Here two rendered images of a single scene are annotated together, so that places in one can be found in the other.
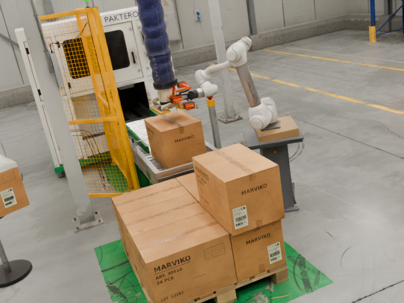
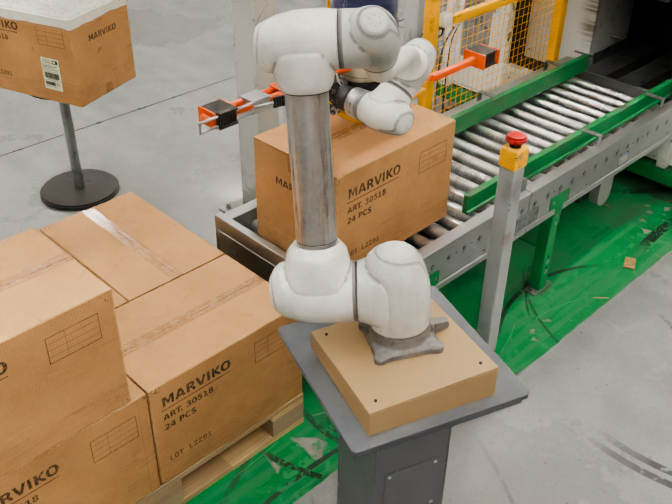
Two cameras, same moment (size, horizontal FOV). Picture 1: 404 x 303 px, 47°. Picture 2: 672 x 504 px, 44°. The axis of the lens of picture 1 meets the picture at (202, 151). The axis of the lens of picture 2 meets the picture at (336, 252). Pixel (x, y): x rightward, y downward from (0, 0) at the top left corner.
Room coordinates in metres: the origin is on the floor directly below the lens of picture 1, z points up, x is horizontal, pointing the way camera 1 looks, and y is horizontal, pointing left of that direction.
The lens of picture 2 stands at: (3.14, -2.07, 2.24)
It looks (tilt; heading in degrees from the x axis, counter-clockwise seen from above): 35 degrees down; 63
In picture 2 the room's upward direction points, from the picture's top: 1 degrees clockwise
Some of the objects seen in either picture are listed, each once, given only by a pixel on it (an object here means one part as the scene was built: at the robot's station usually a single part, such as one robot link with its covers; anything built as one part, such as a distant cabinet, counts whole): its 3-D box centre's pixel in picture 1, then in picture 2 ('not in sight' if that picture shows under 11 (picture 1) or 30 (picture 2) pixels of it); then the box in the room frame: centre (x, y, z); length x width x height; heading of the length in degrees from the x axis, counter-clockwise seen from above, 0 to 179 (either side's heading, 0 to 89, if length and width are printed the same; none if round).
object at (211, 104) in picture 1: (217, 143); (496, 272); (4.74, -0.18, 0.50); 0.07 x 0.07 x 1.00; 18
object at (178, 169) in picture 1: (191, 165); (280, 259); (4.04, 0.12, 0.58); 0.70 x 0.03 x 0.06; 108
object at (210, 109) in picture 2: (188, 106); (217, 113); (3.83, 0.05, 1.20); 0.08 x 0.07 x 0.05; 19
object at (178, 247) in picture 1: (190, 227); (68, 360); (3.30, 0.19, 0.34); 1.20 x 1.00 x 0.40; 18
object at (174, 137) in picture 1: (175, 139); (355, 178); (4.39, 0.24, 0.75); 0.60 x 0.40 x 0.40; 19
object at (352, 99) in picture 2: (199, 93); (359, 103); (4.23, -0.07, 1.20); 0.09 x 0.06 x 0.09; 19
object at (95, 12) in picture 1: (87, 115); not in sight; (4.78, 1.11, 1.05); 0.87 x 0.10 x 2.10; 70
